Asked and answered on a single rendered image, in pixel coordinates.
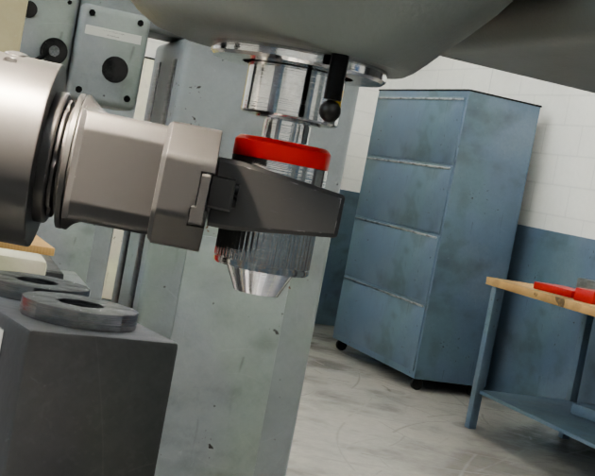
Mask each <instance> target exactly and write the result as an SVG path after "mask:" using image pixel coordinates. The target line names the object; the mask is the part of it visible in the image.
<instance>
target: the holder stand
mask: <svg viewBox="0 0 595 476"><path fill-rule="evenodd" d="M90 291H91V289H89V288H88V287H87V286H85V285H82V284H79V283H76V282H73V281H69V280H62V279H58V278H53V277H48V276H43V275H37V274H30V273H24V272H16V271H5V270H0V476H154V475H155V469H156V465H157V459H158V454H159V448H160V443H161V438H162V428H163V423H164V419H165V413H166V408H167V402H168V398H169V392H170V387H171V381H172V377H173V371H174V366H175V361H176V356H177V351H178V344H177V343H176V342H174V341H172V340H170V339H168V338H166V337H164V336H162V335H160V334H158V333H156V332H154V331H152V330H150V329H148V328H146V327H144V326H142V325H140V324H138V323H137V319H138V314H139V313H138V312H137V311H135V310H134V309H132V308H129V307H128V306H125V305H122V304H119V303H115V302H111V301H107V300H104V299H99V298H94V297H89V296H90Z"/></svg>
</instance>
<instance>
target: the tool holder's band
mask: <svg viewBox="0 0 595 476"><path fill-rule="evenodd" d="M232 153H233V154H238V155H244V156H249V157H254V158H259V159H265V160H270V161H274V162H284V163H289V164H293V165H298V166H304V167H309V168H313V169H318V170H323V171H329V166H330V161H331V154H330V152H329V151H328V150H326V149H322V148H317V147H313V146H308V145H304V144H295V143H290V142H285V141H281V140H275V139H270V138H265V137H259V136H254V135H247V134H239V135H238V136H237V137H236V138H235V142H234V148H233V152H232Z"/></svg>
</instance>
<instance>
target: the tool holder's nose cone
mask: <svg viewBox="0 0 595 476"><path fill-rule="evenodd" d="M228 270H229V275H230V278H231V282H232V285H233V289H235V290H237V291H241V292H244V293H248V294H252V295H257V296H263V297H272V298H277V297H278V296H279V295H280V293H281V292H282V291H283V289H284V288H285V287H286V285H287V284H288V283H289V281H290V280H291V279H292V277H284V276H278V275H271V274H266V273H261V272H256V271H251V270H246V269H242V268H238V267H234V266H230V265H228Z"/></svg>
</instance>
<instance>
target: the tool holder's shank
mask: <svg viewBox="0 0 595 476"><path fill-rule="evenodd" d="M256 116H259V117H262V118H265V119H264V121H263V131H262V136H263V137H265V138H270V139H275V140H281V141H285V142H290V143H295V144H300V145H308V143H309V138H310V132H311V128H320V125H317V124H314V123H309V122H305V121H300V120H296V119H291V118H286V117H280V116H275V115H269V114H262V113H256Z"/></svg>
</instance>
